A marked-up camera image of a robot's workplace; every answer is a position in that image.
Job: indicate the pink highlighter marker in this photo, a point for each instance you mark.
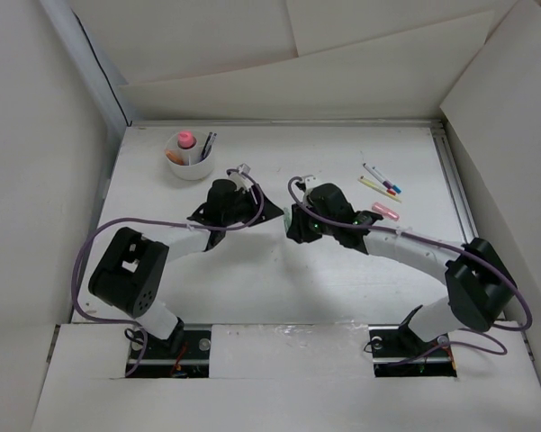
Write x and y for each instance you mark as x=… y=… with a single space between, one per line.
x=385 y=211

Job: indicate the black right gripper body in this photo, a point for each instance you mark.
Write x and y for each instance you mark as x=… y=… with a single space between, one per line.
x=325 y=229

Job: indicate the green highlighter marker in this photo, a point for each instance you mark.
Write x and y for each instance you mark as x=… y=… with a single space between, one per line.
x=287 y=219

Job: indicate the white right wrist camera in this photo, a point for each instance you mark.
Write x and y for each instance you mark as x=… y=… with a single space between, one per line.
x=307 y=183

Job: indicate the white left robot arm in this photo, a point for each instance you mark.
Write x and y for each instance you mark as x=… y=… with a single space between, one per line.
x=130 y=271

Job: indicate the blue ballpoint pen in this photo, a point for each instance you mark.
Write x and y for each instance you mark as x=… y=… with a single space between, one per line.
x=207 y=148

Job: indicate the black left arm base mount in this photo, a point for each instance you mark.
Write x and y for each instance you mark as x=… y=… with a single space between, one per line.
x=186 y=355

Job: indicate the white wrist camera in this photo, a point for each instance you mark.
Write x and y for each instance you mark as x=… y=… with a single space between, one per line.
x=307 y=183
x=240 y=177

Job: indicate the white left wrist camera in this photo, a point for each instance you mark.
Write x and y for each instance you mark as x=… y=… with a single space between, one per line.
x=240 y=177

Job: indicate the aluminium rail right edge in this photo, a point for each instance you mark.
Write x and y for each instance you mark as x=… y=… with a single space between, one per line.
x=454 y=182

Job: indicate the yellow red felt pen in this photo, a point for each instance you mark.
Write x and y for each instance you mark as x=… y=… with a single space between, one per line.
x=378 y=189

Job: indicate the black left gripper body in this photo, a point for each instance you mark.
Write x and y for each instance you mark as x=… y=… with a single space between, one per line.
x=245 y=210

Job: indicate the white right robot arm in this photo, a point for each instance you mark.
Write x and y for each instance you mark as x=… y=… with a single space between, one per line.
x=478 y=285

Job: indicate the pink capped glue bottle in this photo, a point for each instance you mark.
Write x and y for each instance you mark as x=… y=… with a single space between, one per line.
x=186 y=139

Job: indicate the white purple felt pen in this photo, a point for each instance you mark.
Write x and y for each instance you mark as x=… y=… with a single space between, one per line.
x=382 y=179

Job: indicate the white round divided container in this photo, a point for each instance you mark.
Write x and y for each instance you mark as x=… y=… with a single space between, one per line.
x=194 y=168

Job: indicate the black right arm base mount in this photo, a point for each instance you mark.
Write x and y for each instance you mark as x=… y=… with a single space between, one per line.
x=397 y=352

